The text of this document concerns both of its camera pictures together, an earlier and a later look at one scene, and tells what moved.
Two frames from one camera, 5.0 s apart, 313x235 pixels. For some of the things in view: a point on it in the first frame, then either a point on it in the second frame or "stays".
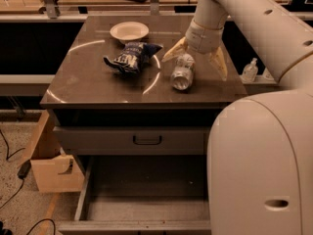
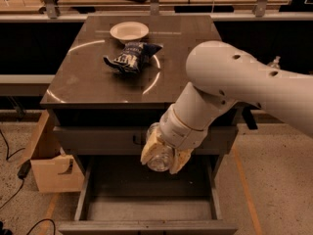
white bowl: (128, 30) stays
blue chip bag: (133, 57) stays
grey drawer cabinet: (139, 123) stays
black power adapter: (24, 169) stays
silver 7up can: (183, 71) to (163, 156)
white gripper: (202, 38) to (180, 129)
